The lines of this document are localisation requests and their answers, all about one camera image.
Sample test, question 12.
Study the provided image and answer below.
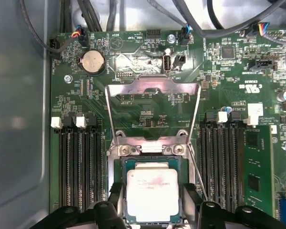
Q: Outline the metal locking lever wire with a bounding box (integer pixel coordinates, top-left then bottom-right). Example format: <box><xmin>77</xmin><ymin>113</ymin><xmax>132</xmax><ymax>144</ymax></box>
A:
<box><xmin>187</xmin><ymin>145</ymin><xmax>208</xmax><ymax>201</ymax></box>

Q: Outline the green RAM stick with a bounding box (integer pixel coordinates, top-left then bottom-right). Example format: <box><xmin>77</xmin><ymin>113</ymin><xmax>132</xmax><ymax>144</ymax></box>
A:
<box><xmin>243</xmin><ymin>125</ymin><xmax>276</xmax><ymax>217</ymax></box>

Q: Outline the metal socket cover frame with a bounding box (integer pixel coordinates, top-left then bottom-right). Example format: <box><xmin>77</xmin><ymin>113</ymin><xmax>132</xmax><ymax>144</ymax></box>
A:
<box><xmin>104</xmin><ymin>73</ymin><xmax>203</xmax><ymax>147</ymax></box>

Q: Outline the wide black board connector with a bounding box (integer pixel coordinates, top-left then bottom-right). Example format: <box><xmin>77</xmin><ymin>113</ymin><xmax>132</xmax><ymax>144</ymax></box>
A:
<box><xmin>249</xmin><ymin>58</ymin><xmax>278</xmax><ymax>72</ymax></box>

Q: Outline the green motherboard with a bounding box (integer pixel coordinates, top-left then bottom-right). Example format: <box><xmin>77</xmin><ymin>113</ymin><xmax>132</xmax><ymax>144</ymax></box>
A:
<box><xmin>49</xmin><ymin>28</ymin><xmax>286</xmax><ymax>229</ymax></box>

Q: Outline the silver-topped green CPU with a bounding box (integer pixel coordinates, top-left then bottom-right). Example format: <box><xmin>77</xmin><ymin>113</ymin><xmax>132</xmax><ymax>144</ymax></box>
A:
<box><xmin>123</xmin><ymin>158</ymin><xmax>182</xmax><ymax>225</ymax></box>

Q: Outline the silver coin battery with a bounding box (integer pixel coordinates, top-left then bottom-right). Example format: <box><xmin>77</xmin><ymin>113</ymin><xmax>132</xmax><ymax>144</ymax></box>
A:
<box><xmin>80</xmin><ymin>49</ymin><xmax>107</xmax><ymax>75</ymax></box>

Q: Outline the grey metal PC case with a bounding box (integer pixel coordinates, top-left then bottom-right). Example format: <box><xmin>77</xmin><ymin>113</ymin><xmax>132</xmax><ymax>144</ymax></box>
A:
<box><xmin>0</xmin><ymin>0</ymin><xmax>286</xmax><ymax>229</ymax></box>

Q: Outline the silver internal USB port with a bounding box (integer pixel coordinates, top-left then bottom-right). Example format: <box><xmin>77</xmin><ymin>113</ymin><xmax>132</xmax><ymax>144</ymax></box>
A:
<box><xmin>162</xmin><ymin>54</ymin><xmax>172</xmax><ymax>72</ymax></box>

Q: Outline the black pin header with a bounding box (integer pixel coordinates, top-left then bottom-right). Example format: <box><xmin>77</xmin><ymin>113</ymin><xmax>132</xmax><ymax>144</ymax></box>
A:
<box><xmin>146</xmin><ymin>28</ymin><xmax>162</xmax><ymax>39</ymax></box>

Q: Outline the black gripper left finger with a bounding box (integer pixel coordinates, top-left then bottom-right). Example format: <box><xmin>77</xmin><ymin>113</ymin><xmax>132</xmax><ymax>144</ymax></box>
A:
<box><xmin>33</xmin><ymin>182</ymin><xmax>128</xmax><ymax>229</ymax></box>

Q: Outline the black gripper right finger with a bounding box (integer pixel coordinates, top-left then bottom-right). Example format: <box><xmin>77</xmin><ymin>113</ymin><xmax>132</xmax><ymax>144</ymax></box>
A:
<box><xmin>181</xmin><ymin>183</ymin><xmax>286</xmax><ymax>229</ymax></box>

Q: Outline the black cable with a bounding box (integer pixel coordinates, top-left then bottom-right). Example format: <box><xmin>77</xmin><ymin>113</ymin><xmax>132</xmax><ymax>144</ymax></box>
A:
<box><xmin>171</xmin><ymin>0</ymin><xmax>286</xmax><ymax>39</ymax></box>
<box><xmin>106</xmin><ymin>0</ymin><xmax>119</xmax><ymax>31</ymax></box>
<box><xmin>20</xmin><ymin>0</ymin><xmax>64</xmax><ymax>54</ymax></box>
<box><xmin>206</xmin><ymin>0</ymin><xmax>286</xmax><ymax>31</ymax></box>
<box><xmin>59</xmin><ymin>0</ymin><xmax>72</xmax><ymax>33</ymax></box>
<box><xmin>76</xmin><ymin>0</ymin><xmax>103</xmax><ymax>32</ymax></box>

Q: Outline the square black chip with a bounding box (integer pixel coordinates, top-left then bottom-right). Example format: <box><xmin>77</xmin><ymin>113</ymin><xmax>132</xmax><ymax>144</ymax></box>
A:
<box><xmin>221</xmin><ymin>45</ymin><xmax>236</xmax><ymax>60</ymax></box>

